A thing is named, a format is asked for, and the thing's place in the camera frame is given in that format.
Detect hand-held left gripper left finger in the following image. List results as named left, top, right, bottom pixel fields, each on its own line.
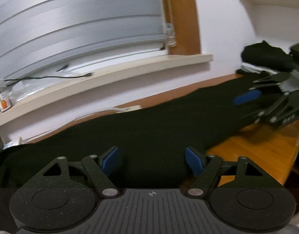
left=42, top=146, right=119, bottom=198

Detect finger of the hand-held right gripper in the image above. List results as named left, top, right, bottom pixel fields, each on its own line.
left=252, top=90, right=299, bottom=131
left=232, top=72, right=293, bottom=106

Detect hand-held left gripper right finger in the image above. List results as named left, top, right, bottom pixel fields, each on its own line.
left=185, top=147, right=263, bottom=198

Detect folded grey white garment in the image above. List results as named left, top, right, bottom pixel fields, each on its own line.
left=241, top=63, right=279, bottom=75

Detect cream window sill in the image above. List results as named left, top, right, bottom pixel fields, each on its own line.
left=0, top=54, right=213, bottom=127

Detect small glass jar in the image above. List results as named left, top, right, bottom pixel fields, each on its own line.
left=0, top=88, right=13, bottom=113

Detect white window blinds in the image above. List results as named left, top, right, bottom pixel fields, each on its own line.
left=0, top=0, right=168, bottom=88

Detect clear blind cord pull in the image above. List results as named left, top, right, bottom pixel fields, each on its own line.
left=162, top=0, right=177, bottom=48

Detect wooden window frame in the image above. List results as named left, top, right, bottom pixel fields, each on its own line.
left=164, top=0, right=201, bottom=55

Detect thin black cable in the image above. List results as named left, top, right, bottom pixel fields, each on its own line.
left=4, top=65, right=95, bottom=82

